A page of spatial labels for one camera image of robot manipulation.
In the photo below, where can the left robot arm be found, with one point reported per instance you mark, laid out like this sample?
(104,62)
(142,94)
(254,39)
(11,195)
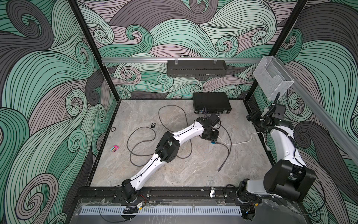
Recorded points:
(167,150)

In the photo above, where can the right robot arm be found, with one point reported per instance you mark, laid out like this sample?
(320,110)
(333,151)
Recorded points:
(289,178)

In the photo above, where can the clear acrylic wall holder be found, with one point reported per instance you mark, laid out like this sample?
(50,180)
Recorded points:
(273,77)

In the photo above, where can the black briefcase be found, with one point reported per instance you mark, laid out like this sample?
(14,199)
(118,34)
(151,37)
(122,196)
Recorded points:
(211,102)

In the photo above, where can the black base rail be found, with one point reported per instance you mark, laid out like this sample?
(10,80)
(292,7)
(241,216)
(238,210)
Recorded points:
(227,194)

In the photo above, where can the white slotted cable duct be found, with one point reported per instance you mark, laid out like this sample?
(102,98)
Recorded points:
(165,210)

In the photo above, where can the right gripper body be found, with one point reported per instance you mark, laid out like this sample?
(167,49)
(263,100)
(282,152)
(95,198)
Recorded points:
(257,120)

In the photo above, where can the black wall shelf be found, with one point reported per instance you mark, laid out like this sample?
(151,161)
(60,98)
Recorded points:
(196,68)

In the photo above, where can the pink multicolour small device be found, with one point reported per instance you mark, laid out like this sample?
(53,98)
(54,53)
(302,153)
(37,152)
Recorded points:
(114,148)

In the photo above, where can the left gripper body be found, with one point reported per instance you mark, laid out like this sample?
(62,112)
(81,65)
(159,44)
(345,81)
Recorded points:
(211,136)

